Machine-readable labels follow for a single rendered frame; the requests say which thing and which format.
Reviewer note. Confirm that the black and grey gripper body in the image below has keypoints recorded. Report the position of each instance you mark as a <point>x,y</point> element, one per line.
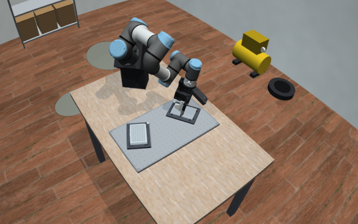
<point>182,93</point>

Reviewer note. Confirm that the clear rectangular plastic lid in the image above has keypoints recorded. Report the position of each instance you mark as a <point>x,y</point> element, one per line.
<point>188,113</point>

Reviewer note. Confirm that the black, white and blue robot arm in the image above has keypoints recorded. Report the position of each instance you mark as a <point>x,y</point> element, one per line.
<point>124,49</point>

